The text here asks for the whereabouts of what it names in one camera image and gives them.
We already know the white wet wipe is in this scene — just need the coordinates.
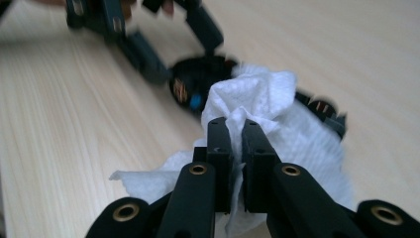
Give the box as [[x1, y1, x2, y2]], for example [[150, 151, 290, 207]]
[[108, 62, 356, 238]]

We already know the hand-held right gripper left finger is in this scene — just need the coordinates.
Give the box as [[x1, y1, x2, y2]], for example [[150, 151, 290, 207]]
[[192, 116, 234, 213]]

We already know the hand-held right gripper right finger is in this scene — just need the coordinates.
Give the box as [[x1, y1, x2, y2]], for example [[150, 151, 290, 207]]
[[242, 119, 281, 213]]

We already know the blue toy car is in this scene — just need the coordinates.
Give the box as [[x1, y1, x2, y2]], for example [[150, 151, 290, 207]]
[[168, 54, 348, 140]]

